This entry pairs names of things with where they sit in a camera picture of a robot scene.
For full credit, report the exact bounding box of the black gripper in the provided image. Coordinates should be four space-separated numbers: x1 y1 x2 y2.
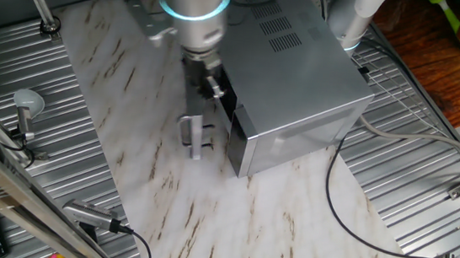
176 46 232 102

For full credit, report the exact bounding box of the silver microwave oven body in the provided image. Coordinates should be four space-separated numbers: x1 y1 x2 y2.
204 0 384 191

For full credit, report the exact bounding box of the white marble pattern board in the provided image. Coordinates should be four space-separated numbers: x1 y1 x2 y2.
33 0 441 258

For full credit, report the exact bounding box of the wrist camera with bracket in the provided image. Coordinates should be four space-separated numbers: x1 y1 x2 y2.
120 0 180 51

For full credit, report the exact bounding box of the black microwave power cord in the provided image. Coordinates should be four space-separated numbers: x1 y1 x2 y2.
318 133 460 258

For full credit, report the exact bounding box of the black camera cable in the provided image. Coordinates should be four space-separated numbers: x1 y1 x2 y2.
115 223 157 258

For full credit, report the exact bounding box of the silver camera on stand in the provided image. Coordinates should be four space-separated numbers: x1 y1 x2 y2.
59 197 136 247

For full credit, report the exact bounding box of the small metal clamp bracket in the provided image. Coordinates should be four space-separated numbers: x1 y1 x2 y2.
0 126 53 172

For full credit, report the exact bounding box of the thin grey cable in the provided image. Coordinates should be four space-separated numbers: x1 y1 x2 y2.
344 58 460 171

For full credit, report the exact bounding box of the thick grey cable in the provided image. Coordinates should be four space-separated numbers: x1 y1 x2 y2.
353 115 460 169

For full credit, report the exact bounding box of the aluminium frame beam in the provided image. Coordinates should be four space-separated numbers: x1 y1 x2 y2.
0 123 137 258

